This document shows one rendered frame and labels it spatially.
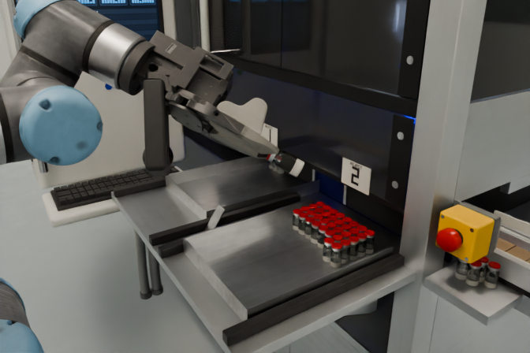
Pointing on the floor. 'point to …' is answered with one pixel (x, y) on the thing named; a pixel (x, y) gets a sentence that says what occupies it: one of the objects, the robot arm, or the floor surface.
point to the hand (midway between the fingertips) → (265, 154)
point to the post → (438, 136)
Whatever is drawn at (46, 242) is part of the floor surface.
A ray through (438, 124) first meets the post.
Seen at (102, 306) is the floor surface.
